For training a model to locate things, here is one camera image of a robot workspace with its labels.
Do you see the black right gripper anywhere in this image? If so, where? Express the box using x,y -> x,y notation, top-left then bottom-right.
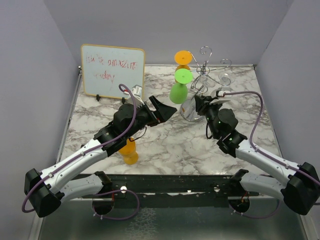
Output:
195,95 -> 223,138

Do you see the clear wine glass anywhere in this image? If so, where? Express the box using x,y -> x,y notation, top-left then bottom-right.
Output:
210,71 -> 235,97

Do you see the orange plastic glass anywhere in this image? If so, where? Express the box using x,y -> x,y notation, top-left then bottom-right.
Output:
174,50 -> 193,71
118,137 -> 139,165

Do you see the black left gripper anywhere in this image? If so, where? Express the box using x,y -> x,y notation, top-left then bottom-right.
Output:
124,96 -> 177,140

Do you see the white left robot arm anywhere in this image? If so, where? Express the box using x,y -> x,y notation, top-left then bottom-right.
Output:
22,96 -> 177,218

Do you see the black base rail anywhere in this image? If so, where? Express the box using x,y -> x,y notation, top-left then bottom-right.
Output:
77,173 -> 287,208

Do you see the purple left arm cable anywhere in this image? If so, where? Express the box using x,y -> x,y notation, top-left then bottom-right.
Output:
21,83 -> 141,221

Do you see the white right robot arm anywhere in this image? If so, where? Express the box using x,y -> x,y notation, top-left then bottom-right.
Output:
194,91 -> 320,216

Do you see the chrome wine glass rack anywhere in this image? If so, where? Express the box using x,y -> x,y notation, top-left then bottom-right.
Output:
179,45 -> 232,123

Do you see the yellow framed whiteboard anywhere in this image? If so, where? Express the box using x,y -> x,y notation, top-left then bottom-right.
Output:
80,44 -> 146,99

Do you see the green plastic wine glass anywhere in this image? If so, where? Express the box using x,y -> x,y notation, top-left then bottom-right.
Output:
169,68 -> 193,104

